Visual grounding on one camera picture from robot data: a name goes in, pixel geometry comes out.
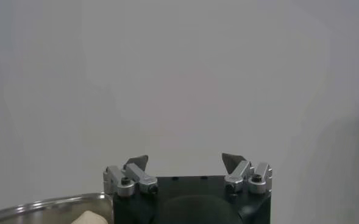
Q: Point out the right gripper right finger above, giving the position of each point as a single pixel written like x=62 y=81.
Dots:
x=241 y=173

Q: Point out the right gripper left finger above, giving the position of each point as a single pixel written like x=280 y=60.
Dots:
x=138 y=175

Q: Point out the white steamed baozi bun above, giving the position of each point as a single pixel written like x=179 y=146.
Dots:
x=89 y=218

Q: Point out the perforated steel steamer basket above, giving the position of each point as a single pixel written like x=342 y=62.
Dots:
x=45 y=210

